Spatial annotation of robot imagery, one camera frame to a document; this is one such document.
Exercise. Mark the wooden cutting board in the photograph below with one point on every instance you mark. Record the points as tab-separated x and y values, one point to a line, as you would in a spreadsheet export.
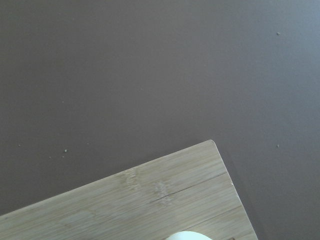
188	190

